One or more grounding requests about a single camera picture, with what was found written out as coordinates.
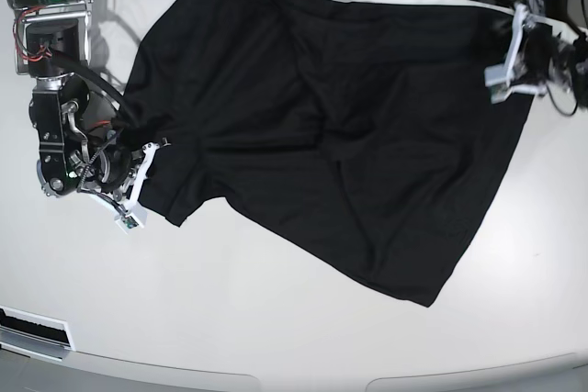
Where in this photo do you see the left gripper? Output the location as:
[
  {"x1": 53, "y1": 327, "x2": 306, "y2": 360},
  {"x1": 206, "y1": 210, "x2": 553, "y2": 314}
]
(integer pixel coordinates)
[{"x1": 519, "y1": 22, "x2": 565, "y2": 84}]

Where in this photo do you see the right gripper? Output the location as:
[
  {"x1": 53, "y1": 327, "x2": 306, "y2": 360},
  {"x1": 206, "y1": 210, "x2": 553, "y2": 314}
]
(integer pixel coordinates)
[{"x1": 86, "y1": 140, "x2": 144, "y2": 202}]

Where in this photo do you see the black t-shirt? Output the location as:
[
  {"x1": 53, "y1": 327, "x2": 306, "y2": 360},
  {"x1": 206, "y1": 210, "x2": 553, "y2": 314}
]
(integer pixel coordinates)
[{"x1": 123, "y1": 0, "x2": 532, "y2": 307}]

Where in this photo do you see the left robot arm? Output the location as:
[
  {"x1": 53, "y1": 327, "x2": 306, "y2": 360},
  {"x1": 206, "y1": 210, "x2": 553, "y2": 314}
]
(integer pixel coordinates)
[{"x1": 522, "y1": 24, "x2": 587, "y2": 118}]

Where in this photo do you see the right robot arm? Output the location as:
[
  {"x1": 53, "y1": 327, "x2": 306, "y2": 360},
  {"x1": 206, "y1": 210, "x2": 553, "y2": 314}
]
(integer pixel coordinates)
[{"x1": 6, "y1": 0, "x2": 158, "y2": 211}]

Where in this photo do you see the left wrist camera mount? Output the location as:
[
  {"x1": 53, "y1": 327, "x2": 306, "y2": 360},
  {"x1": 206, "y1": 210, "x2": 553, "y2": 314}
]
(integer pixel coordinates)
[{"x1": 484, "y1": 0, "x2": 546, "y2": 105}]

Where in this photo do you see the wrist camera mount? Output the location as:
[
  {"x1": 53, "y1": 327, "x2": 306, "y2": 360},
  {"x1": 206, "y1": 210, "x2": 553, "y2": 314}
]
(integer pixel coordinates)
[
  {"x1": 484, "y1": 0, "x2": 546, "y2": 105},
  {"x1": 86, "y1": 137, "x2": 174, "y2": 235}
]

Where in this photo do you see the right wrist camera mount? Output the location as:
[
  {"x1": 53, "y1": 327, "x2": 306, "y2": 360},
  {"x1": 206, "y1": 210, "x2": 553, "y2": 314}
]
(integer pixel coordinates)
[{"x1": 86, "y1": 137, "x2": 174, "y2": 235}]

